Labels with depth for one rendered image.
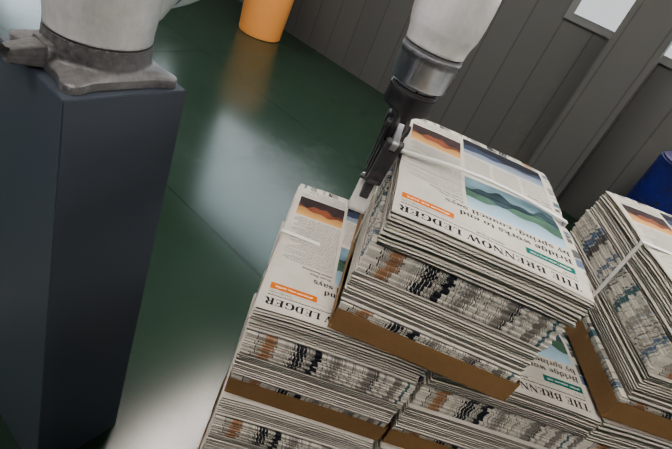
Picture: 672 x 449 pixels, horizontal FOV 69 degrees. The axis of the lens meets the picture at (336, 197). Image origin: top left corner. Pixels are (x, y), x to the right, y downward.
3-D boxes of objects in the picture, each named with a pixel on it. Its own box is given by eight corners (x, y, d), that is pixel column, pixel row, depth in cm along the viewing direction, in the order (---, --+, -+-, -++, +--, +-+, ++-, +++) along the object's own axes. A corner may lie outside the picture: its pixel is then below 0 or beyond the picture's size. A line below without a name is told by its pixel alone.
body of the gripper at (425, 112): (441, 104, 69) (413, 158, 74) (437, 85, 77) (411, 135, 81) (393, 84, 69) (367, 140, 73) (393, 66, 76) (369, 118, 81)
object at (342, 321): (344, 262, 86) (353, 244, 84) (495, 327, 86) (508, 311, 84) (325, 327, 72) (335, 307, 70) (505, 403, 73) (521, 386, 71)
